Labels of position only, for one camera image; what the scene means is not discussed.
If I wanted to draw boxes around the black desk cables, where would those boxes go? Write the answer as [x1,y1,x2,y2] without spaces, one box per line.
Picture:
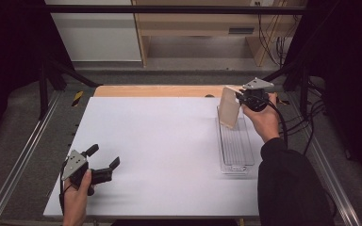
[256,3,298,68]

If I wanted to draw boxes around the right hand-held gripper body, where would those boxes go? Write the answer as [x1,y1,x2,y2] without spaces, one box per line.
[238,77,275,113]

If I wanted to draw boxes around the aluminium rail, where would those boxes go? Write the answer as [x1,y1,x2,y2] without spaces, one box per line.
[306,133,362,226]
[0,89,62,226]

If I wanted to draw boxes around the white power strip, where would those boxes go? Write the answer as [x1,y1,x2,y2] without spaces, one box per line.
[251,0,275,8]

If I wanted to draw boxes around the person's right hand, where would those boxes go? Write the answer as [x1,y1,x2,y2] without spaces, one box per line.
[241,92,281,145]

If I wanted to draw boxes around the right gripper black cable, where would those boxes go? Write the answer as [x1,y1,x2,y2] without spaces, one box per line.
[263,96,289,149]

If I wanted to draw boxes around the yellow black tape strip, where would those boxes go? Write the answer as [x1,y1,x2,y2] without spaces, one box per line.
[71,90,85,107]

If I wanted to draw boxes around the person's left hand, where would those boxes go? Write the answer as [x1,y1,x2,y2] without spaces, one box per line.
[62,169,93,214]

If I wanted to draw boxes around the black frame strut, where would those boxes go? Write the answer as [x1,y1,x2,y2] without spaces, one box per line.
[38,56,103,121]
[262,58,313,118]

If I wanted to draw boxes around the dark rectangular desk plate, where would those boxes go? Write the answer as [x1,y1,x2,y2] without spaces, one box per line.
[228,27,255,35]

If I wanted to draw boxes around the clear plastic tray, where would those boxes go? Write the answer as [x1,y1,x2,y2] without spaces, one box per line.
[215,105,255,175]

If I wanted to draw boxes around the black floor cable bundle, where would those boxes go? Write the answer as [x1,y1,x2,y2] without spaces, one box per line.
[282,78,328,156]

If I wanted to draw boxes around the black curtain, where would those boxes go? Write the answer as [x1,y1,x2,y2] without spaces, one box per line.
[0,0,56,152]
[295,0,362,185]

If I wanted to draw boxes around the beige card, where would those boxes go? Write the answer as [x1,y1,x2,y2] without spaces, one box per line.
[217,87,242,130]

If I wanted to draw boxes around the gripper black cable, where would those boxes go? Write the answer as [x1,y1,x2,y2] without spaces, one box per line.
[58,159,74,216]
[263,96,289,149]

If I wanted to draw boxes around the black frame bar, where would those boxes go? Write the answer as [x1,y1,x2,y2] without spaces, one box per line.
[43,4,309,15]

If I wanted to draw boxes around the wooden desk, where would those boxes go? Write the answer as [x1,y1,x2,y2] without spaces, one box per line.
[131,0,306,68]

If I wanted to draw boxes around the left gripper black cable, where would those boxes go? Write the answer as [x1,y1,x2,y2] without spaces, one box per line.
[58,159,74,216]

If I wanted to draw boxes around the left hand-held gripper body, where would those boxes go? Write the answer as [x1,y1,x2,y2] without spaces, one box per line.
[61,149,114,197]

